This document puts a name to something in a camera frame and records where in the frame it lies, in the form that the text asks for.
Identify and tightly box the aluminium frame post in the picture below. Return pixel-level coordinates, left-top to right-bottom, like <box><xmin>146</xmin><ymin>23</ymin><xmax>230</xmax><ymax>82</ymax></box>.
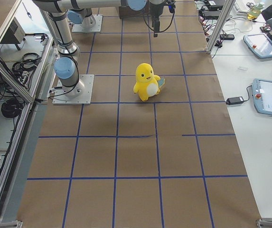
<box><xmin>206</xmin><ymin>0</ymin><xmax>235</xmax><ymax>54</ymax></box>

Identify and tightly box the blue teach pendant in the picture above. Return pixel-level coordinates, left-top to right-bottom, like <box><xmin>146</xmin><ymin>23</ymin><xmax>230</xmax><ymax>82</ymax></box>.
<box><xmin>243</xmin><ymin>33</ymin><xmax>272</xmax><ymax>58</ymax></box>
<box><xmin>252</xmin><ymin>78</ymin><xmax>272</xmax><ymax>116</ymax></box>

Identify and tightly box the yellow liquid bottle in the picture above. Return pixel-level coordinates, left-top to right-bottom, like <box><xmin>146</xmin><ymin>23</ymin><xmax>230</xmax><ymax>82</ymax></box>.
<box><xmin>247</xmin><ymin>2</ymin><xmax>264</xmax><ymax>21</ymax></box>

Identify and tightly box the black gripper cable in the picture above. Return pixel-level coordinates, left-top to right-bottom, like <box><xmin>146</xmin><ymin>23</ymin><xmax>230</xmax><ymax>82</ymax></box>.
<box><xmin>142</xmin><ymin>9</ymin><xmax>176</xmax><ymax>33</ymax></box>

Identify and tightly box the blue teach pendant far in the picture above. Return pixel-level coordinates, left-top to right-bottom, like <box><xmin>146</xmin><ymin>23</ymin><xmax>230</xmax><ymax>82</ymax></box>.
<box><xmin>243</xmin><ymin>33</ymin><xmax>272</xmax><ymax>58</ymax></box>

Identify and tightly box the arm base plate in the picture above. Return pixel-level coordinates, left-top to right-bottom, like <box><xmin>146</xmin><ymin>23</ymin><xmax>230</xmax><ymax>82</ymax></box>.
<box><xmin>52</xmin><ymin>75</ymin><xmax>94</xmax><ymax>105</ymax></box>
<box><xmin>72</xmin><ymin>14</ymin><xmax>103</xmax><ymax>33</ymax></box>

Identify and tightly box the blue teach pendant near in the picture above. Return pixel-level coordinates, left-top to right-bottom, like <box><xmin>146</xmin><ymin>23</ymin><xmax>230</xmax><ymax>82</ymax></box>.
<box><xmin>252</xmin><ymin>78</ymin><xmax>272</xmax><ymax>116</ymax></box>

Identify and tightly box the grey electronics box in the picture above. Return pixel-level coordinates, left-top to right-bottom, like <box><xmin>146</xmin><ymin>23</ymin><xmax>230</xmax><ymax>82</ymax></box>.
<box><xmin>0</xmin><ymin>17</ymin><xmax>26</xmax><ymax>50</ymax></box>

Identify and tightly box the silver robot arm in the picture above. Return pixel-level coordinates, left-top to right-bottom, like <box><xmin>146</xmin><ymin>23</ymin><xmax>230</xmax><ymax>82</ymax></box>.
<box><xmin>34</xmin><ymin>0</ymin><xmax>175</xmax><ymax>101</ymax></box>
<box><xmin>67</xmin><ymin>8</ymin><xmax>96</xmax><ymax>28</ymax></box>

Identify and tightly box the yellow plush dinosaur toy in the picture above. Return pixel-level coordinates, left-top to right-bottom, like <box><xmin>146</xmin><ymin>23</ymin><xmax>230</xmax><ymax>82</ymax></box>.
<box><xmin>133</xmin><ymin>63</ymin><xmax>165</xmax><ymax>102</ymax></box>

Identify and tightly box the black power adapter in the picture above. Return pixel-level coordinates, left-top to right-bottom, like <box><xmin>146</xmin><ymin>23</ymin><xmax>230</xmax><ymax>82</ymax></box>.
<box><xmin>225</xmin><ymin>96</ymin><xmax>244</xmax><ymax>105</ymax></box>

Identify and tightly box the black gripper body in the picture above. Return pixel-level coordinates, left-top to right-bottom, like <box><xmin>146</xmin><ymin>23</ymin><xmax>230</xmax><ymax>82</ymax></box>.
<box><xmin>149</xmin><ymin>0</ymin><xmax>176</xmax><ymax>21</ymax></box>

